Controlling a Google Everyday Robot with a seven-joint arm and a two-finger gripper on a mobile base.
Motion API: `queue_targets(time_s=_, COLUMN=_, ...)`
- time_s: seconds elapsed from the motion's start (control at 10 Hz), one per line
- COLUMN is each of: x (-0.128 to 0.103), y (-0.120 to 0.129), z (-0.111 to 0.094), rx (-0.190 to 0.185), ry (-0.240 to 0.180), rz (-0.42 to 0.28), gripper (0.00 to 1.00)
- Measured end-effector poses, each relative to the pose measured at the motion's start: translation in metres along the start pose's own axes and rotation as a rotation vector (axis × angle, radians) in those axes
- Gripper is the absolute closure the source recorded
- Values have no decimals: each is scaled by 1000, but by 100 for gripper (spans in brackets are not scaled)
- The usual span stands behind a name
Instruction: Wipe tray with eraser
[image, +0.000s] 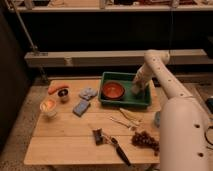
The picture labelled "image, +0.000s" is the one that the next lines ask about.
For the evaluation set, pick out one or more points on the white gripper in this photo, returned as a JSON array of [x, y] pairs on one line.
[[143, 76]]

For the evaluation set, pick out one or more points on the green plastic tray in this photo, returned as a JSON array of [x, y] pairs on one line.
[[141, 100]]

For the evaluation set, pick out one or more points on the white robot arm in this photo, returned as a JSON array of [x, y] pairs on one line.
[[183, 120]]

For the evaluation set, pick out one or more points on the orange bowl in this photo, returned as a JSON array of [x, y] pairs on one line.
[[112, 90]]

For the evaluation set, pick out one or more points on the wooden spoon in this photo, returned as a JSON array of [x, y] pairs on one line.
[[130, 116]]

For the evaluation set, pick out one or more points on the light blue cup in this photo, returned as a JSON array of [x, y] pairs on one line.
[[157, 119]]

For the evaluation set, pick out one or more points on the metal fork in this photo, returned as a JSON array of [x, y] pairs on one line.
[[130, 127]]

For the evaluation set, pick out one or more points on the grey metal shelf beam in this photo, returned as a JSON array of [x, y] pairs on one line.
[[111, 58]]

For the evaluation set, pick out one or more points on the grey blue cloth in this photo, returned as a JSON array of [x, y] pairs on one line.
[[88, 93]]

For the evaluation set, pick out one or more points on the bunch of dark grapes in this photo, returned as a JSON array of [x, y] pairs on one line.
[[145, 140]]

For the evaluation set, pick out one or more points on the blue sponge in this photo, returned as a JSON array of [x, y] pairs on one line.
[[81, 107]]

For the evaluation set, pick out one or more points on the dark chocolate bar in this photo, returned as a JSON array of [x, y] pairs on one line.
[[98, 136]]

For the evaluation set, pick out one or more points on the small metal cup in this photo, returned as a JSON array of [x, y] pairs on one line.
[[63, 95]]

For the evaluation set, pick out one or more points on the orange carrot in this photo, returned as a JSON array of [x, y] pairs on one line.
[[53, 89]]

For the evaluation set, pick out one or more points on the white cup with orange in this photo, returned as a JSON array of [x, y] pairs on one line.
[[48, 108]]

